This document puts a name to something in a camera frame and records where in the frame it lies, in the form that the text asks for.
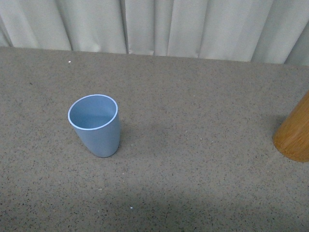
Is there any blue plastic cup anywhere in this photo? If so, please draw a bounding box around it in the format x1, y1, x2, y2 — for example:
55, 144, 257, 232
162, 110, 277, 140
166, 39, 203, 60
68, 94, 121, 158

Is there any bamboo chopstick holder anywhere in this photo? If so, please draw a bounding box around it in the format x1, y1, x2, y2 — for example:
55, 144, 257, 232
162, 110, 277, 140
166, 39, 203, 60
273, 93, 309, 162

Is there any white pleated curtain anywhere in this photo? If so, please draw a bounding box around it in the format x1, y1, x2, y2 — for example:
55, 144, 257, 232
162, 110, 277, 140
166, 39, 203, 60
0, 0, 309, 65

